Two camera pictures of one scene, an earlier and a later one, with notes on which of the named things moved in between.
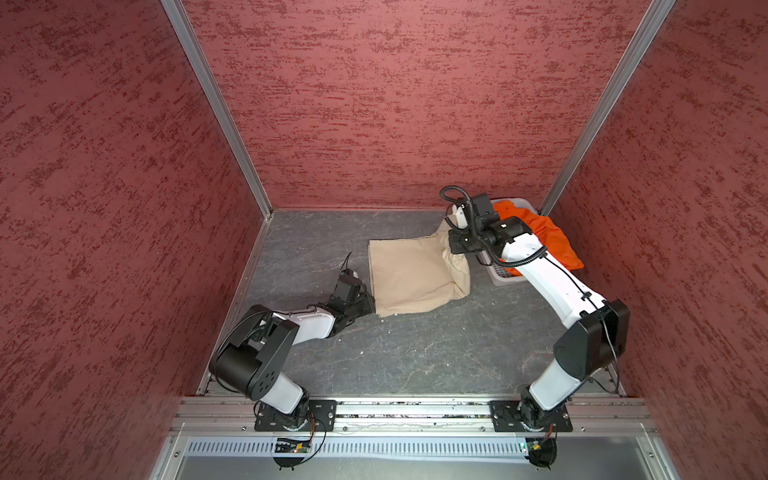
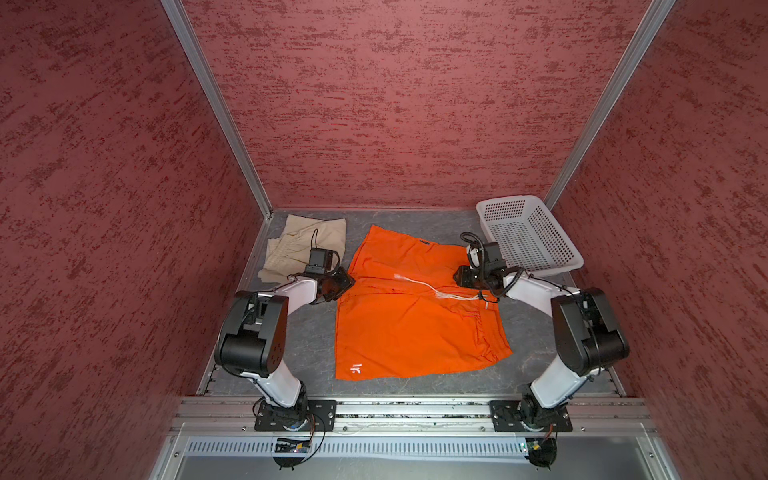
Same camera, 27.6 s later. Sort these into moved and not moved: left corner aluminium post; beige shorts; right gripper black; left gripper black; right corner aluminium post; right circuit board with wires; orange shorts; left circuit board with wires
Moved: right gripper black; left gripper black; beige shorts; orange shorts
Not moved: left corner aluminium post; right corner aluminium post; right circuit board with wires; left circuit board with wires
